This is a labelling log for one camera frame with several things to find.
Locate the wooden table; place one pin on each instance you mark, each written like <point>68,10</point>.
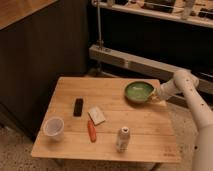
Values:
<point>152,138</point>

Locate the black rectangular block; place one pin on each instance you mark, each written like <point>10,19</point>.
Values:
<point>78,107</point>

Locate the clear plastic cup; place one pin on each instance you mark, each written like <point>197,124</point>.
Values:
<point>53,128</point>

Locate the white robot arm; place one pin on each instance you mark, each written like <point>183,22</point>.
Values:
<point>186,83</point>

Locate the orange handled scraper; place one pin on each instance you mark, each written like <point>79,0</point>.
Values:
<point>96,117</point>

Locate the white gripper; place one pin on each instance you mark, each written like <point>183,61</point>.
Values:
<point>155,96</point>

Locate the white plastic bottle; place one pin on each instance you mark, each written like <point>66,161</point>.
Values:
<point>123,138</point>

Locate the green ceramic bowl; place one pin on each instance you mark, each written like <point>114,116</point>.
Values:
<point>138,91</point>

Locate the dark wooden cabinet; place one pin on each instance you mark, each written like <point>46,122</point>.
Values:
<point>34,53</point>

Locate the metal shelf rack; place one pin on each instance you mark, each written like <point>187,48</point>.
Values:
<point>151,46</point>

